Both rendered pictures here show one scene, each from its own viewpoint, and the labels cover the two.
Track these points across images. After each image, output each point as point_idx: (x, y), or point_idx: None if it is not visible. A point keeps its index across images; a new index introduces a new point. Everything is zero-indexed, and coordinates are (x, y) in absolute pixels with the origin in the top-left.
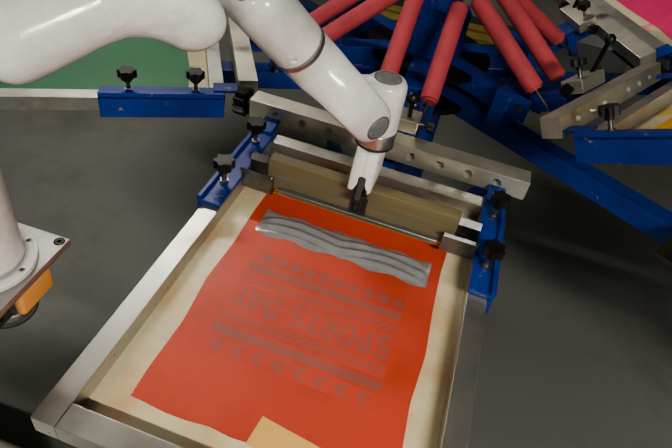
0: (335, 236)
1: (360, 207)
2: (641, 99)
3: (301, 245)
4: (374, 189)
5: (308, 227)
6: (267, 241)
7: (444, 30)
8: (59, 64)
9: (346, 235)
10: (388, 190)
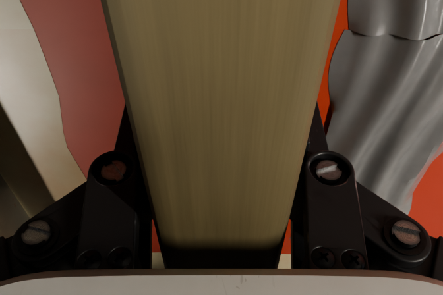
0: (374, 77)
1: (321, 126)
2: None
3: (440, 151)
4: (269, 216)
5: (354, 164)
6: (428, 213)
7: None
8: None
9: (348, 37)
10: (211, 116)
